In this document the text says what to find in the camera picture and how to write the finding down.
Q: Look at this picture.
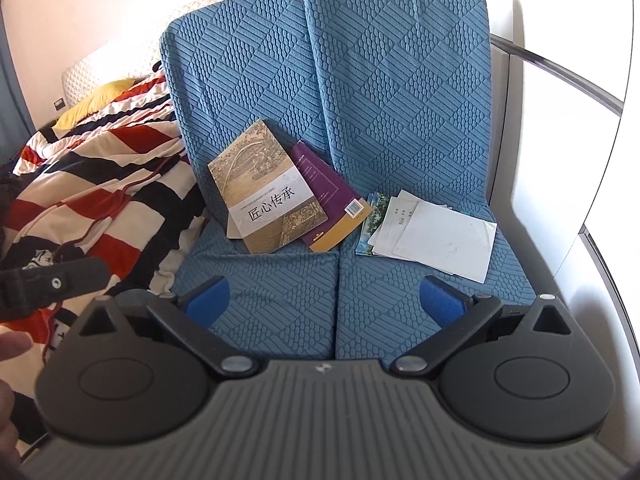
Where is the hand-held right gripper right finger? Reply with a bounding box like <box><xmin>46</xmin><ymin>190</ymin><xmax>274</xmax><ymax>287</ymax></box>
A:
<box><xmin>390</xmin><ymin>275</ymin><xmax>574</xmax><ymax>377</ymax></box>

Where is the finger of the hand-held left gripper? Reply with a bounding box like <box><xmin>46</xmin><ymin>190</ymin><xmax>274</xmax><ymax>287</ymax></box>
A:
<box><xmin>0</xmin><ymin>256</ymin><xmax>110</xmax><ymax>318</ymax></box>

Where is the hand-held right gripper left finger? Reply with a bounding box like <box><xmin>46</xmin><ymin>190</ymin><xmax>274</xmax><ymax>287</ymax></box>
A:
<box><xmin>79</xmin><ymin>276</ymin><xmax>259</xmax><ymax>378</ymax></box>

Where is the white printed paper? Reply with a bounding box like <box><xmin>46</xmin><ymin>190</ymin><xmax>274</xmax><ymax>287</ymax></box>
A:
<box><xmin>369</xmin><ymin>190</ymin><xmax>420</xmax><ymax>257</ymax></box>

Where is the photo brochure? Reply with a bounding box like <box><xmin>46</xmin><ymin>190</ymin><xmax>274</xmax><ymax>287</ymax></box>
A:
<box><xmin>354</xmin><ymin>192</ymin><xmax>392</xmax><ymax>257</ymax></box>

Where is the orange and white book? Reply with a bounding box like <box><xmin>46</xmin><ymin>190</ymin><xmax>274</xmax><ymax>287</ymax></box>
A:
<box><xmin>307</xmin><ymin>199</ymin><xmax>374</xmax><ymax>254</ymax></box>

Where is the beige painting cover book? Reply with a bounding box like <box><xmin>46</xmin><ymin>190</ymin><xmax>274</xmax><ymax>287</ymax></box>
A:
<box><xmin>207</xmin><ymin>119</ymin><xmax>330</xmax><ymax>255</ymax></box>

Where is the purple book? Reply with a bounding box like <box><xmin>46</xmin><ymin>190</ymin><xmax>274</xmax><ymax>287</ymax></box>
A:
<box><xmin>289</xmin><ymin>140</ymin><xmax>353</xmax><ymax>226</ymax></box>

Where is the person's left hand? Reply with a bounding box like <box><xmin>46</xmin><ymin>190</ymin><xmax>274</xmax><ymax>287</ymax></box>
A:
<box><xmin>0</xmin><ymin>332</ymin><xmax>33</xmax><ymax>461</ymax></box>

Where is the red black white striped blanket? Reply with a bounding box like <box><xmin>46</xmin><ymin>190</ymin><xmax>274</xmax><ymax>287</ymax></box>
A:
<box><xmin>0</xmin><ymin>67</ymin><xmax>211</xmax><ymax>456</ymax></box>

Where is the yellow pillow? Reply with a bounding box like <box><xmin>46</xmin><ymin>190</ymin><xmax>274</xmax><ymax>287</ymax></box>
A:
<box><xmin>54</xmin><ymin>79</ymin><xmax>135</xmax><ymax>131</ymax></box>

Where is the grey-blue curtain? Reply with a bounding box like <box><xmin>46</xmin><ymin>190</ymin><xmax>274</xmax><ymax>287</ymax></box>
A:
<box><xmin>0</xmin><ymin>7</ymin><xmax>33</xmax><ymax>133</ymax></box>

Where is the blue quilted seat cushion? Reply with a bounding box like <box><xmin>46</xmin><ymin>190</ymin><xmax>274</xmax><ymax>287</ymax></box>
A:
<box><xmin>160</xmin><ymin>0</ymin><xmax>342</xmax><ymax>361</ymax></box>
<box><xmin>304</xmin><ymin>0</ymin><xmax>543</xmax><ymax>361</ymax></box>

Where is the white quilted headboard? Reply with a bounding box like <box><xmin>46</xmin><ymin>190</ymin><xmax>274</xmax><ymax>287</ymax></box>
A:
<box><xmin>61</xmin><ymin>0</ymin><xmax>266</xmax><ymax>107</ymax></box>

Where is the dark metal rail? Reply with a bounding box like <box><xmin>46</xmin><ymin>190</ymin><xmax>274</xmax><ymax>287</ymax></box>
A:
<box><xmin>489</xmin><ymin>35</ymin><xmax>627</xmax><ymax>113</ymax></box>

